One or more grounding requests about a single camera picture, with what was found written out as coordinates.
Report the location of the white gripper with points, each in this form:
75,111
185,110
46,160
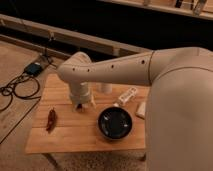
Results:
81,93

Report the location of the black eraser block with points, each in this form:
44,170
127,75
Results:
79,107

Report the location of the white ceramic cup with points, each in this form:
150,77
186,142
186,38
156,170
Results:
106,88

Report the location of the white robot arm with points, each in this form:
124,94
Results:
179,107

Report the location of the red chili pepper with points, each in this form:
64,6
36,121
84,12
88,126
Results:
52,118

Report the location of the wooden table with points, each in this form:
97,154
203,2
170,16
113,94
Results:
78,132

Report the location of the black bowl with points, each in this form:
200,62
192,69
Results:
114,123

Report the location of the small white block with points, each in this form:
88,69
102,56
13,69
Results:
140,112

